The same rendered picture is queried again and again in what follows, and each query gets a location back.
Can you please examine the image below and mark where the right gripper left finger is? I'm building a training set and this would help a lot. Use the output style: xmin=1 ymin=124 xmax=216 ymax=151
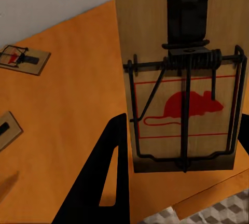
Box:
xmin=52 ymin=113 xmax=130 ymax=224

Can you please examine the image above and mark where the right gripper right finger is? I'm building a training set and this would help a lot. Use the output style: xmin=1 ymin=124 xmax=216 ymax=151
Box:
xmin=238 ymin=114 xmax=249 ymax=155

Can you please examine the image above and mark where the mousetrap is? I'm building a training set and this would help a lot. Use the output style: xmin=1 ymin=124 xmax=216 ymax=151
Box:
xmin=114 ymin=0 xmax=249 ymax=173
xmin=0 ymin=45 xmax=51 ymax=76
xmin=0 ymin=111 xmax=24 ymax=152

